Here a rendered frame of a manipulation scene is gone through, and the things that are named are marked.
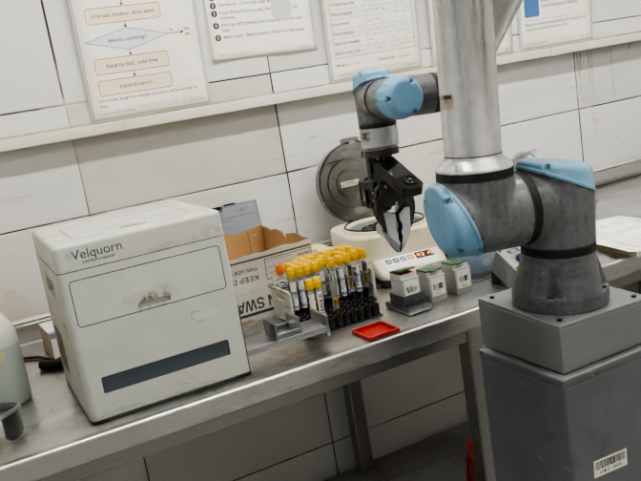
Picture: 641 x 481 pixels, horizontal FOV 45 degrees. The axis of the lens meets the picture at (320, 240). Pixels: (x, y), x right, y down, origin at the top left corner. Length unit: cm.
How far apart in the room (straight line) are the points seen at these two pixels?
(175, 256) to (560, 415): 66
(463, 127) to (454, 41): 12
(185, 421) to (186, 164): 82
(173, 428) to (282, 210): 89
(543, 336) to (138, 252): 65
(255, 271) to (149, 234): 44
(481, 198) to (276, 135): 100
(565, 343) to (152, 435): 66
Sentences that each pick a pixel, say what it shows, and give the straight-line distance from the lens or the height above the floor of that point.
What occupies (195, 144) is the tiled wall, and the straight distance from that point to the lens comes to 197.
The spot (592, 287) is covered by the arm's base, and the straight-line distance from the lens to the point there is 126.
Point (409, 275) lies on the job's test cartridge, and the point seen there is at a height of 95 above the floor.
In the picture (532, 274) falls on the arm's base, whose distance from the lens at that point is 125.
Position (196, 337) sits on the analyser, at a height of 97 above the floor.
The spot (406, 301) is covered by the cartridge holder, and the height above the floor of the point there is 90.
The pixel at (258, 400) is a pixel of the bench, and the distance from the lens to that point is 137.
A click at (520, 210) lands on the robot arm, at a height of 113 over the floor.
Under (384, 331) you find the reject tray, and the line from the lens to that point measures 149.
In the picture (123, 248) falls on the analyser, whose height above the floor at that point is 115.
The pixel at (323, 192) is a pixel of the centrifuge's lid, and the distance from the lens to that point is 206.
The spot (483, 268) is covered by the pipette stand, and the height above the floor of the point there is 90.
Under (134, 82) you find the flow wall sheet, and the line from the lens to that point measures 193.
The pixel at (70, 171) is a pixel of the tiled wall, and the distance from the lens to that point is 190.
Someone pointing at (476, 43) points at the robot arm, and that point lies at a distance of 114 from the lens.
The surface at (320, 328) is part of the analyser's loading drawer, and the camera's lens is 144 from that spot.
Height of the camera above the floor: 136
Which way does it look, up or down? 12 degrees down
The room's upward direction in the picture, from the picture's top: 9 degrees counter-clockwise
